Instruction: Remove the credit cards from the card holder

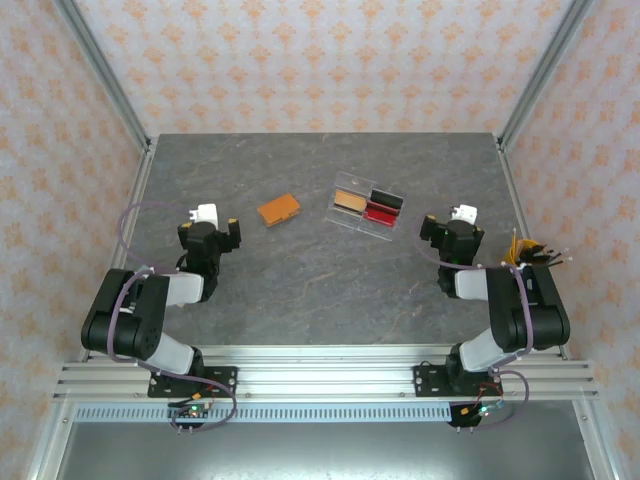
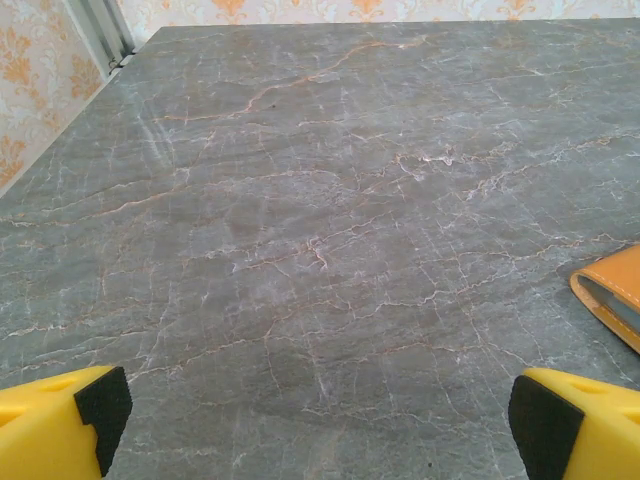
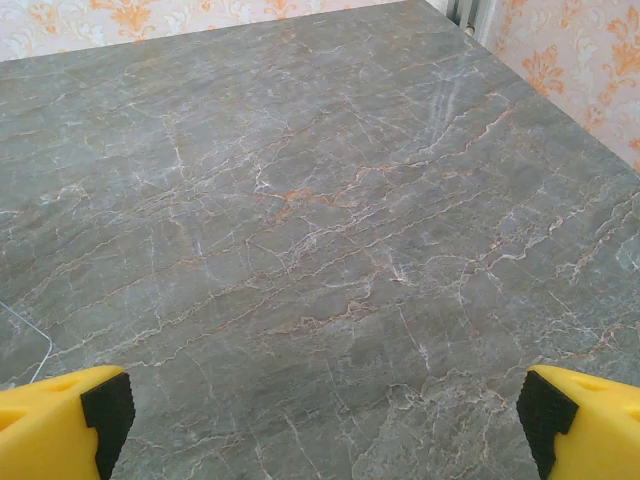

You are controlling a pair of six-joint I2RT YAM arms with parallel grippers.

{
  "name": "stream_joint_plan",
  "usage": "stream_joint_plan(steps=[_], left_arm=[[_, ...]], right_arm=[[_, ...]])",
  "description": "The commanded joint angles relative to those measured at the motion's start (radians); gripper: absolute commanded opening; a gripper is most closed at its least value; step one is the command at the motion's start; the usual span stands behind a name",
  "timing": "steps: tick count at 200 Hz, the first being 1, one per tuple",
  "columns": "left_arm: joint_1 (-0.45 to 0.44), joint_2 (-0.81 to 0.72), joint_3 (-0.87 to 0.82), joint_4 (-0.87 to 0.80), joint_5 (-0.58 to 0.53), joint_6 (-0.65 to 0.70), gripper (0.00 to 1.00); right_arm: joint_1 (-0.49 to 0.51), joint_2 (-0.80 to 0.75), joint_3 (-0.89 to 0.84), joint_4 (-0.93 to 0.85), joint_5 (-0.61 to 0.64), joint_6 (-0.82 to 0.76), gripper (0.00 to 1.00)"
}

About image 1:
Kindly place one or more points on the grey metal panel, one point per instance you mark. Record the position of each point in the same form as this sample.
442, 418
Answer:
325, 450

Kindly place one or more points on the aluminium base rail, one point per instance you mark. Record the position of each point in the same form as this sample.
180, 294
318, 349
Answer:
325, 375

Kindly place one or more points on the orange leather card holder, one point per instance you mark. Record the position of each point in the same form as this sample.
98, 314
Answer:
279, 210

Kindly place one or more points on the aluminium corner post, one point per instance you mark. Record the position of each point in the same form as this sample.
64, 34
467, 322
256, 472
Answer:
545, 75
104, 75

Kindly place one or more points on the aluminium lower frame bar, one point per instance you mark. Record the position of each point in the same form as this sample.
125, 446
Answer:
597, 450
47, 450

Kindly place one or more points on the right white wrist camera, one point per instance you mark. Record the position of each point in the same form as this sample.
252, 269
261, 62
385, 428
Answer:
467, 212

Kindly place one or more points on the tan card holder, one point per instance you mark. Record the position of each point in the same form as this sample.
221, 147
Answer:
350, 201

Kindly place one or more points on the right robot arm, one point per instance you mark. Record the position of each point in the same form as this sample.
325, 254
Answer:
520, 315

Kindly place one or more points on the red card holder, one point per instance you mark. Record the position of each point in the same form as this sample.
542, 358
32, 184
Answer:
380, 219

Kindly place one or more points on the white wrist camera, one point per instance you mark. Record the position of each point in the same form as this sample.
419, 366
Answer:
467, 212
206, 212

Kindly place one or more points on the small controller circuit board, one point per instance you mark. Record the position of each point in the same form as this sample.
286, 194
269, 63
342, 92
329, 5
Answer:
192, 411
482, 411

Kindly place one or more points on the aluminium side rail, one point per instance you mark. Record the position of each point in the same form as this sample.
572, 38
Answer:
511, 180
141, 180

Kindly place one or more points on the red black power lead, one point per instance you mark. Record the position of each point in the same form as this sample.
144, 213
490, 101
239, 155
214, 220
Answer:
467, 411
200, 397

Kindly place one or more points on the clear acrylic organizer box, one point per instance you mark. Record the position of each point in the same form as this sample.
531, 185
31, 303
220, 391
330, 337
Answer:
350, 180

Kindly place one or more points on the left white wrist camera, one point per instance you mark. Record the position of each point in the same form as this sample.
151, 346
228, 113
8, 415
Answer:
206, 212

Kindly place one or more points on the black card holder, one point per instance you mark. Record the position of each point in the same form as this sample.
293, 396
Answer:
387, 197

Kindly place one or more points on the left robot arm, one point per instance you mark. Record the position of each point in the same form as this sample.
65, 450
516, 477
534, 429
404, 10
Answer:
125, 320

